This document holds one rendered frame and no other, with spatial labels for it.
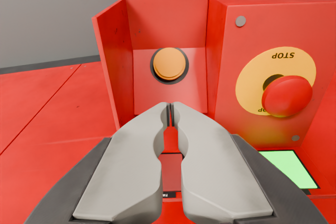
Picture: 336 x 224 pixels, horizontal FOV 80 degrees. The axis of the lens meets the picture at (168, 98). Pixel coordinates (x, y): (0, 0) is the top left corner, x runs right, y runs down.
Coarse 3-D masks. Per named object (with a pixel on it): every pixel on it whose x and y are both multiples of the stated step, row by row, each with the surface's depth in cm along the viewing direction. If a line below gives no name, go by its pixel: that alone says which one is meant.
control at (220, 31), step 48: (144, 0) 22; (192, 0) 22; (240, 0) 17; (288, 0) 16; (144, 48) 25; (192, 48) 25; (240, 48) 17; (144, 96) 25; (192, 96) 25; (288, 144) 23
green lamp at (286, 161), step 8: (264, 152) 23; (272, 152) 23; (280, 152) 22; (288, 152) 22; (272, 160) 22; (280, 160) 22; (288, 160) 22; (296, 160) 22; (280, 168) 21; (288, 168) 21; (296, 168) 21; (288, 176) 20; (296, 176) 20; (304, 176) 20; (296, 184) 19; (304, 184) 19; (312, 184) 19
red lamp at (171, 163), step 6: (162, 156) 23; (168, 156) 23; (174, 156) 22; (180, 156) 22; (162, 162) 22; (168, 162) 22; (174, 162) 22; (180, 162) 22; (162, 168) 21; (168, 168) 21; (174, 168) 21; (180, 168) 21; (162, 174) 21; (168, 174) 21; (174, 174) 21; (180, 174) 21; (162, 180) 20; (168, 180) 20; (174, 180) 20; (180, 180) 20; (168, 186) 19; (174, 186) 19; (180, 186) 19
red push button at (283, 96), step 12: (264, 84) 19; (276, 84) 16; (288, 84) 16; (300, 84) 16; (264, 96) 17; (276, 96) 16; (288, 96) 16; (300, 96) 16; (264, 108) 18; (276, 108) 17; (288, 108) 17; (300, 108) 17
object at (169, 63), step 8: (168, 48) 24; (160, 56) 24; (168, 56) 24; (176, 56) 24; (160, 64) 24; (168, 64) 24; (176, 64) 24; (184, 64) 24; (160, 72) 24; (168, 72) 23; (176, 72) 23
